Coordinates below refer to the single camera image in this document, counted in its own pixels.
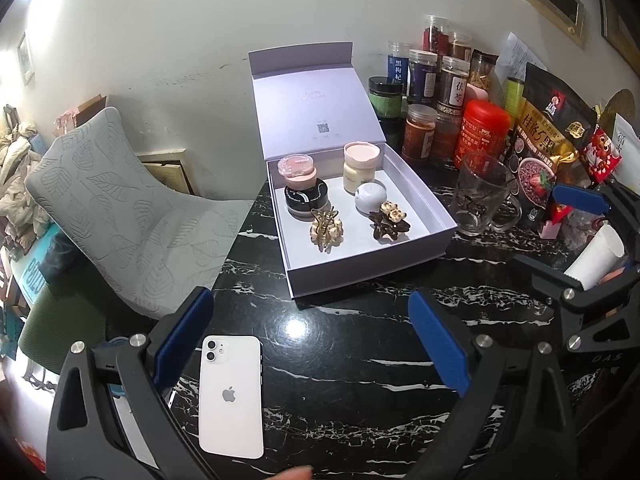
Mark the white hinged gift box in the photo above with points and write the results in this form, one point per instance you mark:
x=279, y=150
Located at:
x=350, y=262

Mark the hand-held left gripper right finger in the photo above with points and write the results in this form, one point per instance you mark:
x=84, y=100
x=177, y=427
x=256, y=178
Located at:
x=440, y=340

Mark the blue bag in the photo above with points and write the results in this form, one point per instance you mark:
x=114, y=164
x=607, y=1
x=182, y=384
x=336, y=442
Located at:
x=35, y=265

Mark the blue label clear jar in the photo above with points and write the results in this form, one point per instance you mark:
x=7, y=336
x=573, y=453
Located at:
x=399, y=70

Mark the red canister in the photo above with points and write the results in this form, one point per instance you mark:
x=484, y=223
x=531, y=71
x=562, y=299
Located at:
x=482, y=135

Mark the beige label brown jar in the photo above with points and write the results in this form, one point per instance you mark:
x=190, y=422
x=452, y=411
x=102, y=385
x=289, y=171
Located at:
x=454, y=85

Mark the red snack bag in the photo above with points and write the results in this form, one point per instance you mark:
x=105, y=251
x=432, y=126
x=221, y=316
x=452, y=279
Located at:
x=602, y=155

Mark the dried slice bag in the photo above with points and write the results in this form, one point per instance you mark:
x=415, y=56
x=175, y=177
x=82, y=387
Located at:
x=485, y=70

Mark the gold claw hair clip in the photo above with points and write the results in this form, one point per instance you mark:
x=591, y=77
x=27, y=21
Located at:
x=326, y=232

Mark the flower hair clip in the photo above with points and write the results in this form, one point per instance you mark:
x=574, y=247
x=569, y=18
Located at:
x=390, y=220

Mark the green jar black lid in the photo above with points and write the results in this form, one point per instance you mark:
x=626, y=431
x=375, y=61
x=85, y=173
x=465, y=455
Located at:
x=385, y=100

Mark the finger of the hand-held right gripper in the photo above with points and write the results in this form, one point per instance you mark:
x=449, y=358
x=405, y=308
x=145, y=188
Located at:
x=545, y=272
x=580, y=199

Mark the white tube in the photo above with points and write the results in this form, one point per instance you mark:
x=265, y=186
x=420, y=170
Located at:
x=597, y=257

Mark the glass mug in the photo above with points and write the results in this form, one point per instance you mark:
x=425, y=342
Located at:
x=480, y=195

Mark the white paper sheet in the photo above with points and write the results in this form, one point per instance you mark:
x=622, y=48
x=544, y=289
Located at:
x=517, y=55

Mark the seed-filled clear jar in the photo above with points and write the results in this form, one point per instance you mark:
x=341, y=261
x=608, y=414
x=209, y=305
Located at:
x=447, y=135

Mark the person's left hand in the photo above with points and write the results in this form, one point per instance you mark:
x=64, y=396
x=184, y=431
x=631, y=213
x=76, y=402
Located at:
x=295, y=474

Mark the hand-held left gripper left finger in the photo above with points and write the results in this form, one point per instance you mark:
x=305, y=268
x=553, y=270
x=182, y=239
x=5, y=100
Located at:
x=182, y=330

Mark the black grain bag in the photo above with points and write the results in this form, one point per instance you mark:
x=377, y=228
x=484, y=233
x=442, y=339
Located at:
x=545, y=135

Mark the black round powder compact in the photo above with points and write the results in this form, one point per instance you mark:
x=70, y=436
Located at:
x=305, y=197

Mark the leaf pattern chair cushion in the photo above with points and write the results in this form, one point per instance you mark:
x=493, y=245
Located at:
x=125, y=210

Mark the small brown clear jar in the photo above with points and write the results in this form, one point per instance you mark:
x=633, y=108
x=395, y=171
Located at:
x=460, y=45

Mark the white round jar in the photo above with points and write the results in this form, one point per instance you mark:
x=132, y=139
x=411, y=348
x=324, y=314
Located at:
x=371, y=196

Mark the orange-brown spice jar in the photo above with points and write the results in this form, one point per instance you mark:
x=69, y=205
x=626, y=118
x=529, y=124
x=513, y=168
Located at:
x=419, y=135

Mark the cream cosmetic jar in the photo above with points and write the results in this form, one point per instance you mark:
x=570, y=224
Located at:
x=359, y=177

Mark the small pink box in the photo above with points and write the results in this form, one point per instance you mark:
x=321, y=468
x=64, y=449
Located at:
x=550, y=230

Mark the wooden wall frame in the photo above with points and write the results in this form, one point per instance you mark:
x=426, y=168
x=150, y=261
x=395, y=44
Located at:
x=557, y=0
x=620, y=25

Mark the pile of clothes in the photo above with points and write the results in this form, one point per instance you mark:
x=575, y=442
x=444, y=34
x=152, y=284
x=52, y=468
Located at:
x=20, y=170

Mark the purple label clear jar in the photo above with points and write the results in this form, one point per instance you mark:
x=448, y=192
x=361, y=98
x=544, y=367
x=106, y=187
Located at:
x=422, y=80

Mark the white paper bag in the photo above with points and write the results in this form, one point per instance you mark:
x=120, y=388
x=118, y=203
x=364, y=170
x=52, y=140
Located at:
x=627, y=150

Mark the round woven mat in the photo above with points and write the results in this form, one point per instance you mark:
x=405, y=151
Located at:
x=617, y=107

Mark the cardboard box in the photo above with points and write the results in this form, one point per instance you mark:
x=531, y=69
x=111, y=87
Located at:
x=90, y=107

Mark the white smartphone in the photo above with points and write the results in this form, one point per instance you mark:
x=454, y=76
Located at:
x=232, y=400

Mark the small wall picture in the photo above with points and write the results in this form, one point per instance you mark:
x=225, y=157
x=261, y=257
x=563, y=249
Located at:
x=26, y=60

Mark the red berry clear jar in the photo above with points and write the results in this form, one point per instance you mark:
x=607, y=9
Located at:
x=436, y=32

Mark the green tube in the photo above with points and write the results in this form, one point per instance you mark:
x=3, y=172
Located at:
x=513, y=95

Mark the pink blush compact clear lid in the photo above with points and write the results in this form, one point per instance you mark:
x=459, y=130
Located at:
x=297, y=165

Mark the leaning wooden picture frame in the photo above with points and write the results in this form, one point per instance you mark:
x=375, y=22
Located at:
x=167, y=172

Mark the green chair seat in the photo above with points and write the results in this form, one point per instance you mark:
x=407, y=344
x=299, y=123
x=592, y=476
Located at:
x=60, y=330

